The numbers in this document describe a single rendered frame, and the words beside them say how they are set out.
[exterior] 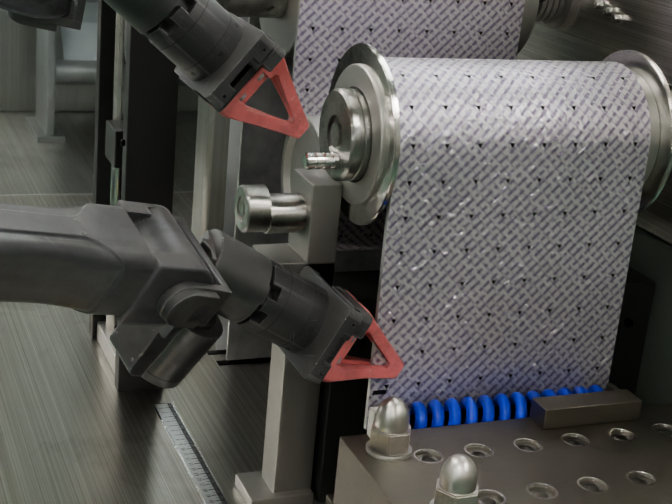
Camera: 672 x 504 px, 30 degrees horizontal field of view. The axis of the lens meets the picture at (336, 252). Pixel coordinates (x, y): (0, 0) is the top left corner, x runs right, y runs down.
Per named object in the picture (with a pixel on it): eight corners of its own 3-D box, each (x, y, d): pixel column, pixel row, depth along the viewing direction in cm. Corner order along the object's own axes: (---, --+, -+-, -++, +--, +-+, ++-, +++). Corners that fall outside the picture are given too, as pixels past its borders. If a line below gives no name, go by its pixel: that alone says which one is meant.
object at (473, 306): (363, 427, 105) (385, 217, 99) (601, 403, 114) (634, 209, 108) (365, 429, 105) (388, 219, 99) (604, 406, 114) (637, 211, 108)
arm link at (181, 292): (185, 291, 85) (129, 205, 90) (90, 403, 89) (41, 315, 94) (292, 307, 95) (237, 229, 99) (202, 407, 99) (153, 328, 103)
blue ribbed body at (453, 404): (379, 433, 105) (384, 396, 104) (597, 411, 113) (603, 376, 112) (396, 453, 102) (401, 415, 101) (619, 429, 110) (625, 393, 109)
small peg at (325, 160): (308, 159, 100) (304, 173, 100) (341, 159, 101) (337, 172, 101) (303, 148, 100) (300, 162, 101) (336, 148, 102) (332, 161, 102)
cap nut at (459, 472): (420, 501, 91) (427, 445, 90) (465, 495, 92) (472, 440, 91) (442, 527, 88) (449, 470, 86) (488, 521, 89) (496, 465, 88)
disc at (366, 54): (315, 180, 112) (338, 19, 105) (320, 180, 112) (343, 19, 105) (377, 256, 100) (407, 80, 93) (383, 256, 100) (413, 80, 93)
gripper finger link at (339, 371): (388, 416, 102) (299, 371, 98) (355, 380, 109) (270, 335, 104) (433, 347, 102) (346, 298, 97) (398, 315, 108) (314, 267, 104)
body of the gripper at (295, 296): (323, 389, 96) (247, 350, 93) (281, 337, 105) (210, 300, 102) (370, 319, 96) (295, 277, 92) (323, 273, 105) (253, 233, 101)
